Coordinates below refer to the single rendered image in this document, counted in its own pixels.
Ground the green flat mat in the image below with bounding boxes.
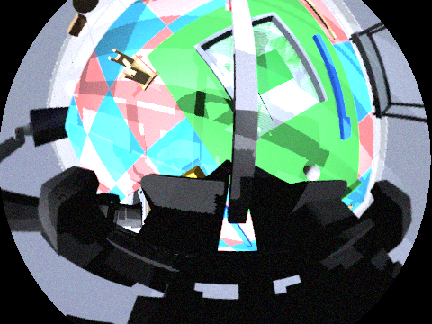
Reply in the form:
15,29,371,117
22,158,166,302
147,0,360,187

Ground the white golf ball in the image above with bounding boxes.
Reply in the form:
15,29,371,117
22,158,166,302
305,165,320,181

